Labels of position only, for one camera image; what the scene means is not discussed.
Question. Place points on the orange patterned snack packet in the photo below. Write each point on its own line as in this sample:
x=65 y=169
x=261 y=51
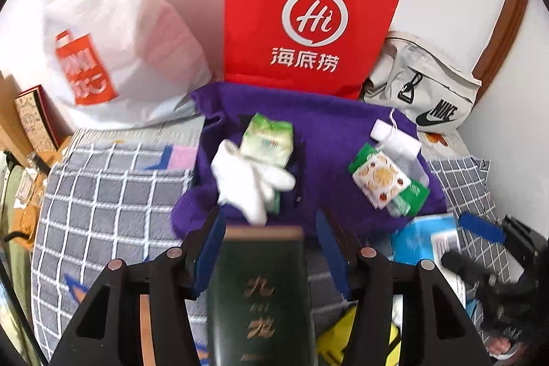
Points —
x=379 y=179

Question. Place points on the yellow plastic bag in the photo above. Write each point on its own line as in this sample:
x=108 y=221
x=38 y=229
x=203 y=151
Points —
x=334 y=340

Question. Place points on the green snack packet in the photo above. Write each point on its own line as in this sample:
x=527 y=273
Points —
x=266 y=138

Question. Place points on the dark green box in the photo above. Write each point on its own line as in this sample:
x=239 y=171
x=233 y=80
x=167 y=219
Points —
x=257 y=306

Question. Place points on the purple towel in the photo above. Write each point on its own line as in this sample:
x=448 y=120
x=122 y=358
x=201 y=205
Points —
x=326 y=126

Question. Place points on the white sling bag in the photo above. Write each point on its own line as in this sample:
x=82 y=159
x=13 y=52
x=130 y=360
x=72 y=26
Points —
x=437 y=83

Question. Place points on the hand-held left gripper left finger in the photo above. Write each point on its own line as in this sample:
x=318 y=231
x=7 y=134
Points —
x=214 y=246

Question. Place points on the brown patterned box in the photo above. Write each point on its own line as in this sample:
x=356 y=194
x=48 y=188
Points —
x=34 y=117

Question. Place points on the wooden headboard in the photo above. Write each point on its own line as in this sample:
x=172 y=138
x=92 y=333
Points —
x=506 y=27

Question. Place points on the red paper bag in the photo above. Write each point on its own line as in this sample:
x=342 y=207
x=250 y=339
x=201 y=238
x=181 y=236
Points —
x=257 y=6

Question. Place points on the blue packet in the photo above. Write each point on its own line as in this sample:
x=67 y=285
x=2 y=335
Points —
x=416 y=241

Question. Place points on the grey checked blanket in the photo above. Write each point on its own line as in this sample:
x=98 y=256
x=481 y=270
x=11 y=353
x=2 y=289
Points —
x=107 y=198

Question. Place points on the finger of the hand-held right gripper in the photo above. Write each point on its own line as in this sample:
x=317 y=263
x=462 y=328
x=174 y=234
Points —
x=480 y=226

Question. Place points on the green white packet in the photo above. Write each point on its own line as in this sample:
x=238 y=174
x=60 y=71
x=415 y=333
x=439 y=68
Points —
x=414 y=194

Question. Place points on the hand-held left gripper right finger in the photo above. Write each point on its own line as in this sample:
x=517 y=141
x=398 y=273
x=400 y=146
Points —
x=332 y=254

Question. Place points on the white glove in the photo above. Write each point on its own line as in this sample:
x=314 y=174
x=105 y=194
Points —
x=240 y=177

